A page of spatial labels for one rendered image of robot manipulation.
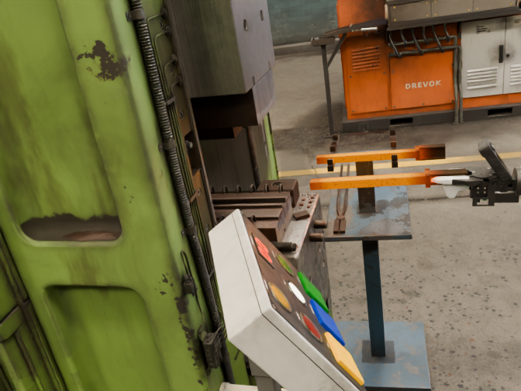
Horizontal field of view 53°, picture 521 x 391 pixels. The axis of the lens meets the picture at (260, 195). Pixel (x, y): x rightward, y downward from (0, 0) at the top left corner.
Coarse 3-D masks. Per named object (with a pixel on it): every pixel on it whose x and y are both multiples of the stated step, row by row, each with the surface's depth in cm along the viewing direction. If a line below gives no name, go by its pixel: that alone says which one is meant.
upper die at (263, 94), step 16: (272, 80) 142; (224, 96) 127; (240, 96) 126; (256, 96) 127; (272, 96) 141; (208, 112) 130; (224, 112) 129; (240, 112) 128; (256, 112) 127; (208, 128) 132
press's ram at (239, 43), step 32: (192, 0) 114; (224, 0) 112; (256, 0) 129; (192, 32) 117; (224, 32) 115; (256, 32) 129; (192, 64) 120; (224, 64) 118; (256, 64) 128; (192, 96) 124
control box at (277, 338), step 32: (224, 224) 103; (224, 256) 94; (256, 256) 88; (224, 288) 86; (256, 288) 80; (288, 288) 93; (256, 320) 75; (288, 320) 77; (256, 352) 77; (288, 352) 78; (320, 352) 80; (288, 384) 80; (320, 384) 82; (352, 384) 83
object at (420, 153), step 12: (432, 144) 170; (444, 144) 168; (324, 156) 178; (336, 156) 176; (348, 156) 175; (360, 156) 174; (372, 156) 173; (384, 156) 172; (408, 156) 171; (420, 156) 171; (432, 156) 170; (444, 156) 169
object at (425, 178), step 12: (312, 180) 145; (324, 180) 144; (336, 180) 143; (348, 180) 141; (360, 180) 140; (372, 180) 139; (384, 180) 138; (396, 180) 137; (408, 180) 137; (420, 180) 136
